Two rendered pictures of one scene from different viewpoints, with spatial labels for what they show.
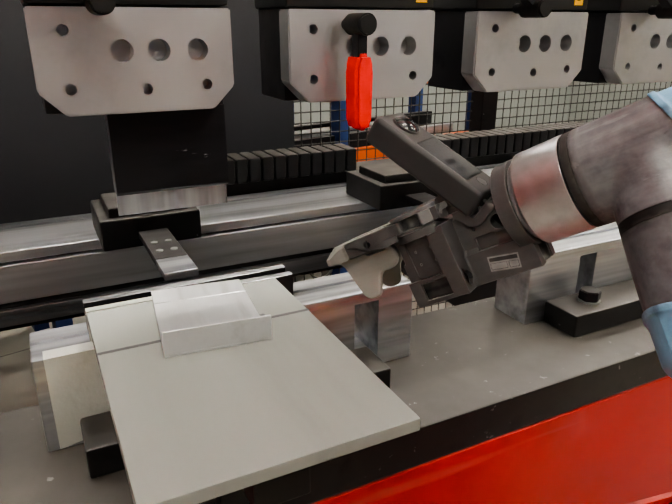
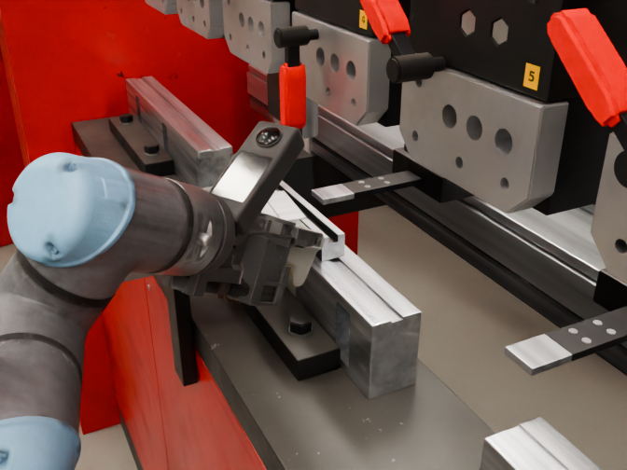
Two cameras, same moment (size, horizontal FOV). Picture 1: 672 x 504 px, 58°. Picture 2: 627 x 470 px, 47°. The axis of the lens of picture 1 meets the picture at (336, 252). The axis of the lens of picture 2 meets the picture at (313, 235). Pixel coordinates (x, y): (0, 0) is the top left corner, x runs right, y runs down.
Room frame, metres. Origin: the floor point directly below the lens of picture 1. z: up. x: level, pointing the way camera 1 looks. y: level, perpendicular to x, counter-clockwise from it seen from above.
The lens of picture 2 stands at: (0.57, -0.68, 1.38)
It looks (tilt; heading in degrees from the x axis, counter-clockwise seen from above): 27 degrees down; 90
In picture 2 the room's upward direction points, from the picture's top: straight up
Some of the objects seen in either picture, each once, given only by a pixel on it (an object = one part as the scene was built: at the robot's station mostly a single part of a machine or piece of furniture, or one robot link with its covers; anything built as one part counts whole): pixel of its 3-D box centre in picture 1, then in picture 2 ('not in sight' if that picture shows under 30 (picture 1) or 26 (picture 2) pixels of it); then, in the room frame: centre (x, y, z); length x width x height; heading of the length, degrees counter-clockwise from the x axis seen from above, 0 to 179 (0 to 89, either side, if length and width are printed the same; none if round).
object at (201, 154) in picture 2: not in sight; (174, 131); (0.30, 0.64, 0.92); 0.50 x 0.06 x 0.10; 116
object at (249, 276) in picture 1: (193, 299); (296, 214); (0.55, 0.14, 0.98); 0.20 x 0.03 x 0.03; 116
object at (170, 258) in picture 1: (155, 230); (403, 173); (0.69, 0.22, 1.01); 0.26 x 0.12 x 0.05; 26
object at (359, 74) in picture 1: (356, 72); (298, 78); (0.56, -0.02, 1.20); 0.04 x 0.02 x 0.10; 26
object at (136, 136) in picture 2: not in sight; (139, 144); (0.23, 0.66, 0.89); 0.30 x 0.05 x 0.03; 116
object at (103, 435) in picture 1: (246, 403); (266, 299); (0.51, 0.09, 0.89); 0.30 x 0.05 x 0.03; 116
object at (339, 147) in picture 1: (249, 166); not in sight; (1.00, 0.14, 1.02); 0.37 x 0.06 x 0.04; 116
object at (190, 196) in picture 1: (170, 158); (291, 103); (0.55, 0.15, 1.13); 0.10 x 0.02 x 0.10; 116
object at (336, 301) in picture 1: (241, 345); (312, 272); (0.57, 0.10, 0.92); 0.39 x 0.06 x 0.10; 116
